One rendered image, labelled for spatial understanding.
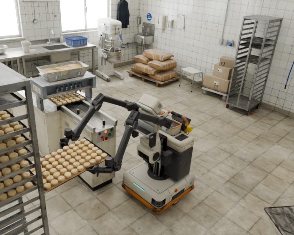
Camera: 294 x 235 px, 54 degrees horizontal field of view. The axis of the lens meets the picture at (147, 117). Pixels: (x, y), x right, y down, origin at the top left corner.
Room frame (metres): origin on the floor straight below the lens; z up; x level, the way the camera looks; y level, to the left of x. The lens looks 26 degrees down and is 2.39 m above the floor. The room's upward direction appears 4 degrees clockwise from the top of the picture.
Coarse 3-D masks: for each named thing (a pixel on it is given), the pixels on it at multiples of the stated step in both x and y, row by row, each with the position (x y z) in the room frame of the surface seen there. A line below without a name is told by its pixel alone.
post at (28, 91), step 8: (24, 80) 1.50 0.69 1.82; (24, 88) 1.51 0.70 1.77; (32, 104) 1.51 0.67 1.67; (32, 112) 1.51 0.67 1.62; (32, 120) 1.50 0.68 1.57; (32, 128) 1.50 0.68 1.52; (32, 136) 1.50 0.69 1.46; (32, 144) 1.51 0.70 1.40; (40, 168) 1.51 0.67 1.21; (40, 176) 1.51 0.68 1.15; (40, 184) 1.50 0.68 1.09; (40, 192) 1.50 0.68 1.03; (40, 200) 1.50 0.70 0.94; (48, 224) 1.52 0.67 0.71; (48, 232) 1.51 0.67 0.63
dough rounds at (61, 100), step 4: (72, 92) 3.54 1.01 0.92; (60, 96) 3.41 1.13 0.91; (64, 96) 3.44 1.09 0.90; (68, 96) 3.40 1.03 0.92; (72, 96) 3.41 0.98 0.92; (76, 96) 3.45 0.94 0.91; (80, 96) 3.43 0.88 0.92; (52, 100) 3.28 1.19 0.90; (56, 100) 3.25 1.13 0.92; (60, 100) 3.26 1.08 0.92; (64, 100) 3.29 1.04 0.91; (68, 100) 3.27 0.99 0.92; (72, 100) 3.29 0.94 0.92; (76, 100) 3.33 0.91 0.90; (56, 104) 3.17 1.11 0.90; (60, 104) 3.16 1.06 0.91
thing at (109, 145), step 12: (72, 108) 3.22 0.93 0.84; (84, 108) 3.25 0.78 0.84; (72, 120) 2.94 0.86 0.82; (96, 120) 2.95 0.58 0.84; (84, 132) 2.75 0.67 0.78; (96, 144) 2.70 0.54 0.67; (108, 144) 2.82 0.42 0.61; (84, 180) 2.84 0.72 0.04; (96, 180) 2.70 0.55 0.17; (108, 180) 2.85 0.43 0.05
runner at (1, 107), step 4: (24, 100) 1.51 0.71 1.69; (4, 104) 1.43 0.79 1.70; (8, 104) 1.44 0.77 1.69; (12, 104) 1.46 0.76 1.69; (16, 104) 1.48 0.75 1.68; (20, 104) 1.49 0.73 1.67; (24, 104) 1.51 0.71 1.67; (0, 108) 1.41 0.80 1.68; (4, 108) 1.43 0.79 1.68; (8, 108) 1.44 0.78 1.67
